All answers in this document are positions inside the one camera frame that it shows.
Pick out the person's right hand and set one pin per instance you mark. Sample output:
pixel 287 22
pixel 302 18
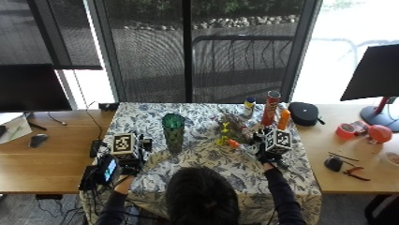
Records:
pixel 262 150

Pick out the white round container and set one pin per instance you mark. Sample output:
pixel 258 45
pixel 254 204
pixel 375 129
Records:
pixel 391 158

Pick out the red tall snack can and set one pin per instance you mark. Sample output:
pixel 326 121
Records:
pixel 270 108

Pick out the blue floral tablecloth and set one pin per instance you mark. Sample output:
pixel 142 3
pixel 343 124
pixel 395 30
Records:
pixel 199 150

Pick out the black pen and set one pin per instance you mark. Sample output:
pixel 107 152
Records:
pixel 343 156

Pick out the orange ball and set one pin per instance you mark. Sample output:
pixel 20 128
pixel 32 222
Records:
pixel 379 133

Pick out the black device with lit screen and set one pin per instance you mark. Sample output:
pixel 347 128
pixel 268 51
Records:
pixel 109 170

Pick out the black metal bike rack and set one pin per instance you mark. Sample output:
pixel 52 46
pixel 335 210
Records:
pixel 242 62

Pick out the black computer mouse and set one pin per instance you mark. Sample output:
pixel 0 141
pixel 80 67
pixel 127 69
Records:
pixel 37 140

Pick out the orange bottle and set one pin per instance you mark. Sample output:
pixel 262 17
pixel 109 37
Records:
pixel 283 119

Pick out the person's left hand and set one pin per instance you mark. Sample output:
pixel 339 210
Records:
pixel 133 155

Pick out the orange tape roll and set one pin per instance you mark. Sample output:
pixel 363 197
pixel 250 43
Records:
pixel 344 130

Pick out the the person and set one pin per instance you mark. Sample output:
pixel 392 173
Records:
pixel 202 198

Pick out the green glass vase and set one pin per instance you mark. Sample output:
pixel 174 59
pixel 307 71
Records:
pixel 173 132

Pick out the black monitor with red stand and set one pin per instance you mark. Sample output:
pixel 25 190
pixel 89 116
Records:
pixel 371 81

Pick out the black box on table edge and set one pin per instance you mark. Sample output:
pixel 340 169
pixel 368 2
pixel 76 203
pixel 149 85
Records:
pixel 107 106

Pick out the black office chair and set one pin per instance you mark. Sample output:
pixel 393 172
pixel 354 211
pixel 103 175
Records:
pixel 381 210

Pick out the white marker cube on left glove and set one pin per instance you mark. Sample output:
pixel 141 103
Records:
pixel 123 146

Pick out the small black device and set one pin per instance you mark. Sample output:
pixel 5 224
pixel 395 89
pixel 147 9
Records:
pixel 332 163

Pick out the bunch of dried flowers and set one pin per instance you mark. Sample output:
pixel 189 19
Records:
pixel 232 131

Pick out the white bottle with blue cap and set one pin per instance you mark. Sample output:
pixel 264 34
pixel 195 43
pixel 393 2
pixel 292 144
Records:
pixel 248 108

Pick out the white marker cube on glove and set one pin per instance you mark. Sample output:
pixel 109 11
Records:
pixel 123 146
pixel 278 140

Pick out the white paper sheet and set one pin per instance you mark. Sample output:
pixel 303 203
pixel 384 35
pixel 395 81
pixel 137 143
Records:
pixel 14 129

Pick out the black oval case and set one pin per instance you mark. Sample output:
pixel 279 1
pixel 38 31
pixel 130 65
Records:
pixel 303 113

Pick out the white marker cube on right glove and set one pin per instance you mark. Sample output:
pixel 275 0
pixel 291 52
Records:
pixel 278 140

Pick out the black power adapter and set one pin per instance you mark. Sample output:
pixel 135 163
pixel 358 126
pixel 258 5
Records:
pixel 94 148

